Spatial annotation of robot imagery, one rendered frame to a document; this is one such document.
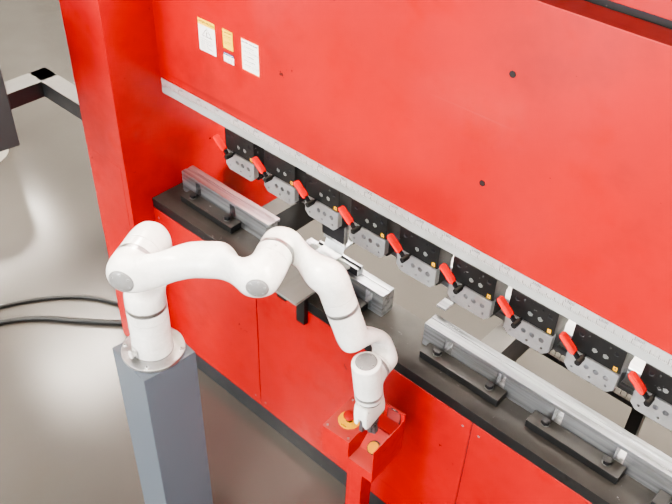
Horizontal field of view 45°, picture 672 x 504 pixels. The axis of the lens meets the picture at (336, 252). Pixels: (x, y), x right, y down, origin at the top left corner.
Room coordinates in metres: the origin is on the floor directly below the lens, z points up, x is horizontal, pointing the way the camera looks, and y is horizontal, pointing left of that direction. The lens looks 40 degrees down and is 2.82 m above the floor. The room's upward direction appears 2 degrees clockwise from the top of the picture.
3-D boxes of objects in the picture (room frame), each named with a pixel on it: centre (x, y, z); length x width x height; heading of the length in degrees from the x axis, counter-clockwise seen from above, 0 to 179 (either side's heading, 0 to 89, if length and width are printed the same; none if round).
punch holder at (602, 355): (1.54, -0.73, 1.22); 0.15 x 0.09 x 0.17; 49
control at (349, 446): (1.61, -0.10, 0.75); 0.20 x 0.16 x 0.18; 53
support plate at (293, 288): (2.08, 0.10, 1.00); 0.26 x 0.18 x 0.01; 139
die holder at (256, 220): (2.55, 0.42, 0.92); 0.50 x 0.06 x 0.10; 49
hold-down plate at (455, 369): (1.75, -0.41, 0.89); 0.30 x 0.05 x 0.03; 49
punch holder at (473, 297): (1.81, -0.42, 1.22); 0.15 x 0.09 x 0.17; 49
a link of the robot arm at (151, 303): (1.73, 0.53, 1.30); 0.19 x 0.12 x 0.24; 166
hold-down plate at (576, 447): (1.48, -0.71, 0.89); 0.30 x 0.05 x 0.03; 49
